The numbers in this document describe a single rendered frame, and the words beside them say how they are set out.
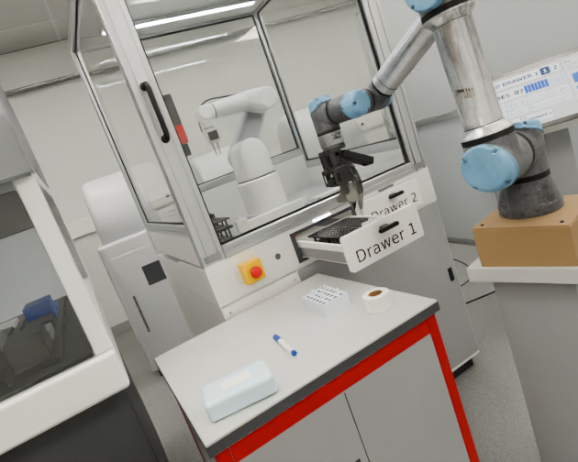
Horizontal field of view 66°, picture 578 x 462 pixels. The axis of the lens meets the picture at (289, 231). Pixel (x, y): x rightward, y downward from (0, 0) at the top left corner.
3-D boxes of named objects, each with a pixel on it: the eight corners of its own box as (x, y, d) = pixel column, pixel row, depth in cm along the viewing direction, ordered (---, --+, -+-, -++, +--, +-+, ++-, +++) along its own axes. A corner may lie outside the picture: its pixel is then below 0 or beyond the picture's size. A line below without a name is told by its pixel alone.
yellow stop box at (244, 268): (268, 277, 148) (260, 257, 146) (249, 286, 145) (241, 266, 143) (261, 275, 152) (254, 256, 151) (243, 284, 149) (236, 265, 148)
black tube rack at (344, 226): (389, 236, 146) (383, 217, 145) (348, 257, 139) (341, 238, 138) (351, 233, 166) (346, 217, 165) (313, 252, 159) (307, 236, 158)
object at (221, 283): (437, 199, 187) (427, 166, 184) (220, 308, 146) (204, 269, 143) (322, 204, 272) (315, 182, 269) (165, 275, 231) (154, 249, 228)
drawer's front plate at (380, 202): (423, 203, 181) (416, 177, 179) (369, 229, 170) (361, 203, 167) (420, 203, 183) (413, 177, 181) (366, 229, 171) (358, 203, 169)
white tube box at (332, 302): (350, 303, 123) (347, 291, 122) (326, 317, 120) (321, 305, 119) (328, 296, 134) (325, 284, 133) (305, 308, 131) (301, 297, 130)
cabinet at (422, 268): (486, 362, 202) (439, 198, 187) (301, 504, 161) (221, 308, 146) (362, 319, 287) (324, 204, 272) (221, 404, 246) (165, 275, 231)
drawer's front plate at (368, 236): (425, 235, 140) (415, 202, 138) (353, 273, 128) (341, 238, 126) (420, 235, 141) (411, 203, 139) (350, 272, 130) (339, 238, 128)
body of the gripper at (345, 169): (326, 190, 140) (314, 153, 138) (347, 181, 144) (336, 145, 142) (339, 188, 134) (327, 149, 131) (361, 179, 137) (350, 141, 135)
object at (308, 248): (416, 232, 140) (410, 214, 139) (352, 266, 130) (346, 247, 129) (345, 229, 176) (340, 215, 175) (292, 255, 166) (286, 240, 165)
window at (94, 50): (190, 224, 145) (80, -50, 129) (188, 224, 145) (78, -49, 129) (149, 222, 223) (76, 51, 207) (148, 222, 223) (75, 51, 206)
